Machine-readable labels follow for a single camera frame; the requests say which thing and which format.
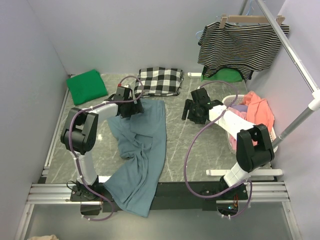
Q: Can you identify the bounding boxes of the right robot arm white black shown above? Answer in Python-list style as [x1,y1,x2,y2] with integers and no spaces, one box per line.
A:
[182,87,275,187]

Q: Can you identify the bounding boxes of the blue t shirt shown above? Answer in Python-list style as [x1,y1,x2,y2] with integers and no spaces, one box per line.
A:
[103,98,167,218]

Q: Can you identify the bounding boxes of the folded black white checkered shirt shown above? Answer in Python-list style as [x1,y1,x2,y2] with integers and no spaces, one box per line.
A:
[134,66,184,97]

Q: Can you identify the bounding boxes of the lilac garment in basket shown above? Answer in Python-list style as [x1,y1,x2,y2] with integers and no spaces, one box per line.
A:
[231,104,248,113]

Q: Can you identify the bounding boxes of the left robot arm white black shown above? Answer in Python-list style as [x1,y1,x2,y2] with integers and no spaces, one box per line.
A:
[60,84,144,186]

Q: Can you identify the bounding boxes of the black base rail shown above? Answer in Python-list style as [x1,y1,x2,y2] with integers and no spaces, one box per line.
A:
[70,182,248,215]

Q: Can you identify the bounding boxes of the green garment under striped shirt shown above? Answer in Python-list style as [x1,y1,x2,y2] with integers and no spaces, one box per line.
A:
[200,68,243,83]

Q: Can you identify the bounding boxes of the beige cloth at bottom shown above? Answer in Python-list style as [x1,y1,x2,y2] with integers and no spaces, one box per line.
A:
[27,234,59,240]

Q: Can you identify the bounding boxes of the wooden clip hanger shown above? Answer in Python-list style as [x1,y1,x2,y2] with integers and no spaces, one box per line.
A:
[216,13,286,29]

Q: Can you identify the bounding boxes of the black white striped shirt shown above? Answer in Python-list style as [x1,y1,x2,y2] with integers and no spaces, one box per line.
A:
[197,22,282,80]

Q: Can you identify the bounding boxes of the white laundry basket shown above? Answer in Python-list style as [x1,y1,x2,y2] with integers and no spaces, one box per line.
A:
[222,94,276,142]

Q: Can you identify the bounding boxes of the aluminium frame rail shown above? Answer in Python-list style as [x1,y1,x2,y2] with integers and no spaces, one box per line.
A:
[19,74,302,240]

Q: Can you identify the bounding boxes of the coral pink shirt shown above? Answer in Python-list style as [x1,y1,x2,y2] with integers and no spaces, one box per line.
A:
[242,91,275,133]

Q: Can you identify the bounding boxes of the silver clothes rack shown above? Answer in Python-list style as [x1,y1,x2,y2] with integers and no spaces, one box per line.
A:
[204,0,320,178]

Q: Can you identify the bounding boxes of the folded green t shirt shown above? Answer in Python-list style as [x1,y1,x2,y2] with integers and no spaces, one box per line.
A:
[66,69,108,106]

